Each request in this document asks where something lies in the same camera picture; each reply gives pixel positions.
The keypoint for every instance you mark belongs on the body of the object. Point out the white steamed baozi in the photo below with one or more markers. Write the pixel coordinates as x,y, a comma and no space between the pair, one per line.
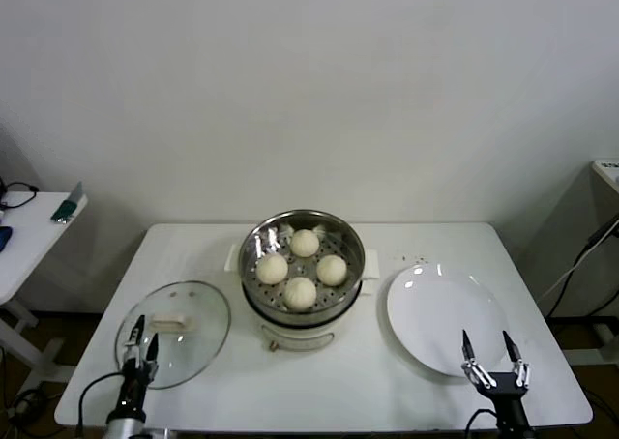
272,269
332,270
304,243
300,294

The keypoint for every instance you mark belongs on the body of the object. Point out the blue flat object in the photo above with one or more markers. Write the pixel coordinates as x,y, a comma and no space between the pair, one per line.
5,238

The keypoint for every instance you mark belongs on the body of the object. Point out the glass pot lid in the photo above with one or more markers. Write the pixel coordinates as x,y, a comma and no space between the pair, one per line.
169,322

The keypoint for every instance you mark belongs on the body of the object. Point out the white side table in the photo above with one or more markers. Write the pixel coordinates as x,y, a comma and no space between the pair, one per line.
29,236

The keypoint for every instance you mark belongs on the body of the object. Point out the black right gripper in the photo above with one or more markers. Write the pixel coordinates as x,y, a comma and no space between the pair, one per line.
505,393

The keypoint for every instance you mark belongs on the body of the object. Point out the green white flat packet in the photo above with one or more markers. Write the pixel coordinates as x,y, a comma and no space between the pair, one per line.
67,208

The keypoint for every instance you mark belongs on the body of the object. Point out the perforated steel steamer basket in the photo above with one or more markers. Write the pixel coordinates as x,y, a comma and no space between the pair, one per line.
256,274

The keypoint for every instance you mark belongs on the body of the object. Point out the white round plate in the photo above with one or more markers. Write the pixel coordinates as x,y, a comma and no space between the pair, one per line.
435,313

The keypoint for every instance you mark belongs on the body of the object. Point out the white side cabinet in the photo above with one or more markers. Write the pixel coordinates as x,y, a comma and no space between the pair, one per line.
604,187

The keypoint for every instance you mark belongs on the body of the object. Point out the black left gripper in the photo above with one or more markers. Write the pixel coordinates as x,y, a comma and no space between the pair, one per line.
138,378

